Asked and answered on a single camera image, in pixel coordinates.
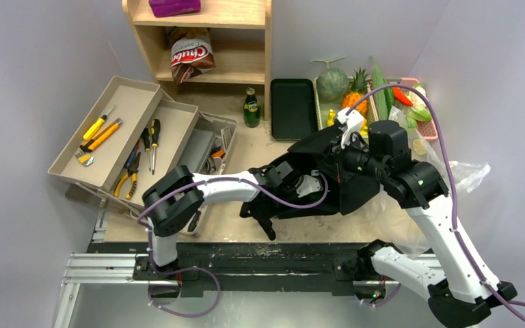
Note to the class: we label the pink plastic basket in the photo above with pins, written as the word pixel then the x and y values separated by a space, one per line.
pixel 426 129

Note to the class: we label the wooden shelf unit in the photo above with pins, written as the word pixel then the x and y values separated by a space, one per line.
pixel 241 33

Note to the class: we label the orange toy pineapple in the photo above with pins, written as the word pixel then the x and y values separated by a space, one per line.
pixel 357 89

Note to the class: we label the white toy cauliflower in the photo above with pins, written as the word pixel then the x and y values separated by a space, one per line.
pixel 419 110

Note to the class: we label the small hex key set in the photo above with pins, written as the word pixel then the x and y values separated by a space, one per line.
pixel 84 158

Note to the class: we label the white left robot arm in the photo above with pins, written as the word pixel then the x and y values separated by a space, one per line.
pixel 171 203

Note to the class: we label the yellow utility knife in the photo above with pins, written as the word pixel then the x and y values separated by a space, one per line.
pixel 101 136

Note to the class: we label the grey plastic tool case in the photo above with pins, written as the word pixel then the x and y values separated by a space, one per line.
pixel 197 149

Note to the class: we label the black yellow small screwdriver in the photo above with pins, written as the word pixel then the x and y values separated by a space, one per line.
pixel 146 141

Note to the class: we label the green netted toy melon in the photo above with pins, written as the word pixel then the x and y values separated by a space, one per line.
pixel 333 82

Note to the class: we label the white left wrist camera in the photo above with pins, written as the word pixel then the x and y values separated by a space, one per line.
pixel 309 184

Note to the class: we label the orange hex key set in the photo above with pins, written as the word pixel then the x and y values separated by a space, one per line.
pixel 220 154

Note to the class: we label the purple box on shelf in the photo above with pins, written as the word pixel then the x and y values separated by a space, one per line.
pixel 167 8

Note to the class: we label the green plastic basket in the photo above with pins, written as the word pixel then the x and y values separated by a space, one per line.
pixel 323 108

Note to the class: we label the yellow black pliers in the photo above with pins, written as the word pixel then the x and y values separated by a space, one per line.
pixel 130 174

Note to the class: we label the orange toy carrot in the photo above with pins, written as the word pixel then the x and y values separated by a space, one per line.
pixel 401 97

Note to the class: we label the black yellow large screwdriver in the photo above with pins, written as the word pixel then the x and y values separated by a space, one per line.
pixel 155 129

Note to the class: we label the black plastic tray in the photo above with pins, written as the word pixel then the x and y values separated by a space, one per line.
pixel 293 109

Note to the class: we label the green perrier glass bottle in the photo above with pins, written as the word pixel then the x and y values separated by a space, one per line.
pixel 251 109

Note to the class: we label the yellow toy banana lower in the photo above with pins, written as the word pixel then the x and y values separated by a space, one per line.
pixel 330 118

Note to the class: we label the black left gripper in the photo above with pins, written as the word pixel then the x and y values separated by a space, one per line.
pixel 294 195

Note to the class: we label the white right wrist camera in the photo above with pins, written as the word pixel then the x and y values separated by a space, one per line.
pixel 349 121

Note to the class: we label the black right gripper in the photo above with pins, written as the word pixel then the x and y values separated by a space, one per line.
pixel 325 147

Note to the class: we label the red chips snack bag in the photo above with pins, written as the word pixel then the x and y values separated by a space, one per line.
pixel 191 53

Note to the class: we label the beige plastic toolbox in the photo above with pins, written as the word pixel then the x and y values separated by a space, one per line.
pixel 131 105

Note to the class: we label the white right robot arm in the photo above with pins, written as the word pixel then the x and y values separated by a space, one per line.
pixel 464 290

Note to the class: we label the black fabric tote bag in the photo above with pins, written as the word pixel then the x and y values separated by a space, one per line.
pixel 339 197

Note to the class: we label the yellow handle screwdriver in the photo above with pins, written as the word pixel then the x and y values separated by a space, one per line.
pixel 95 127

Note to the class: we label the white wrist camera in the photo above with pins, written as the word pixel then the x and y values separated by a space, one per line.
pixel 349 121
pixel 309 184

